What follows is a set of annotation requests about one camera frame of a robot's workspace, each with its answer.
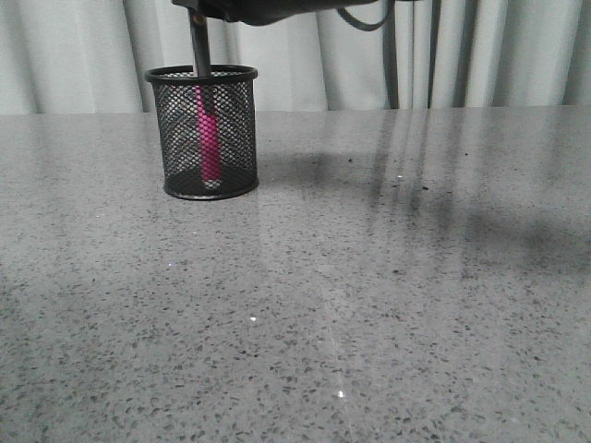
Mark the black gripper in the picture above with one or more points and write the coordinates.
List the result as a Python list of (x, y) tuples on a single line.
[(264, 12)]

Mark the grey orange scissors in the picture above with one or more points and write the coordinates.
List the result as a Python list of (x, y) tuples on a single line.
[(202, 58)]

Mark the black mesh pen holder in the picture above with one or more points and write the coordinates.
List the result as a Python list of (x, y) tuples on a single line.
[(231, 88)]

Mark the pink marker pen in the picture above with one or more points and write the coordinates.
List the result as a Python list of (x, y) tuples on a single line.
[(210, 158)]

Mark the grey curtain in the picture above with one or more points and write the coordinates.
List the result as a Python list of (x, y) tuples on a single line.
[(78, 57)]

